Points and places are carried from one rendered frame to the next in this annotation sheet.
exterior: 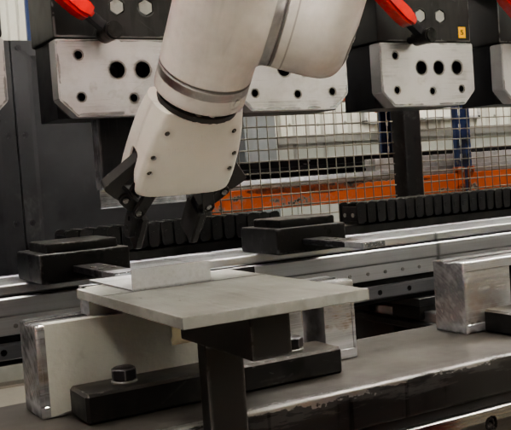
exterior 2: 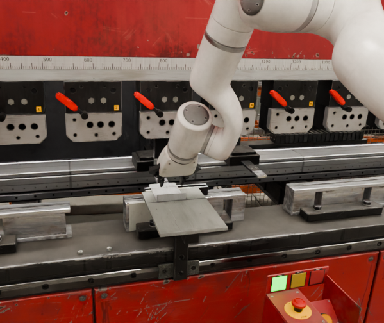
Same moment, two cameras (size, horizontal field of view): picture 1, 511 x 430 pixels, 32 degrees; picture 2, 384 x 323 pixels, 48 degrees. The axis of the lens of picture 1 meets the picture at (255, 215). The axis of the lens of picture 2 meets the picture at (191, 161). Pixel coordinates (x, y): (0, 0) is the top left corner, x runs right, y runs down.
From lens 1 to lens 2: 0.53 m
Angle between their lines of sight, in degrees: 20
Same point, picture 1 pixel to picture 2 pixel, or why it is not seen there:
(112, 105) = (159, 134)
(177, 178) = (174, 173)
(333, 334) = (234, 212)
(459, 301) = (290, 202)
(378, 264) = (274, 168)
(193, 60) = (176, 149)
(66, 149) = not seen: hidden behind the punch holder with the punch
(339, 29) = (224, 152)
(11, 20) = not seen: outside the picture
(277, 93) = not seen: hidden behind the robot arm
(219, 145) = (188, 166)
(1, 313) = (123, 177)
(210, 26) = (181, 143)
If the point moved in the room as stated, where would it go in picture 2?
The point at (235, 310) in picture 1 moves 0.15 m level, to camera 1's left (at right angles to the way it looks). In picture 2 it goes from (178, 232) to (122, 223)
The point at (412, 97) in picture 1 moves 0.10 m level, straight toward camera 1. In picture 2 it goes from (282, 130) to (275, 138)
